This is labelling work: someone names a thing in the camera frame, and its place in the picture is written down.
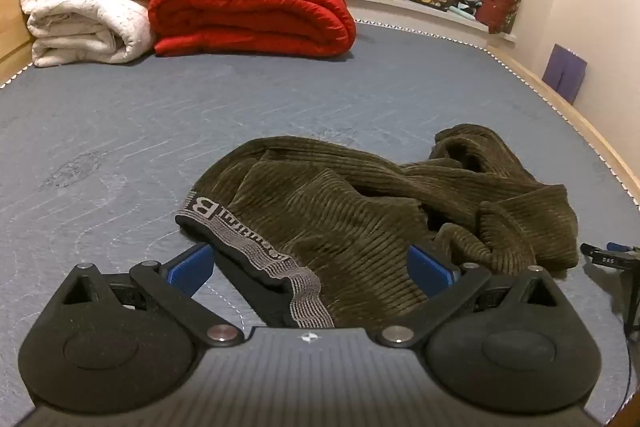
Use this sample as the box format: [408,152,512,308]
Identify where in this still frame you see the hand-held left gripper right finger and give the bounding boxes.
[375,244,568,348]

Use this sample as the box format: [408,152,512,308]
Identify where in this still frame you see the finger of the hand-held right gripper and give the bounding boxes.
[580,242,640,269]

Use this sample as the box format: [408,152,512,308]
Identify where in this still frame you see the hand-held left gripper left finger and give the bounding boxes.
[55,243,246,348]

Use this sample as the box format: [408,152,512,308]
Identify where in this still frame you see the olive corduroy pants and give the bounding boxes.
[175,123,581,330]

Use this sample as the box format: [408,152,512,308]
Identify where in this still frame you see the purple card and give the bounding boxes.
[541,44,588,105]

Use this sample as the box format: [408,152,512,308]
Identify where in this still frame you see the folded red quilt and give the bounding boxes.
[148,0,357,58]

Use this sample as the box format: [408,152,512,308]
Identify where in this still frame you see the folded white blanket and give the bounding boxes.
[20,0,176,68]

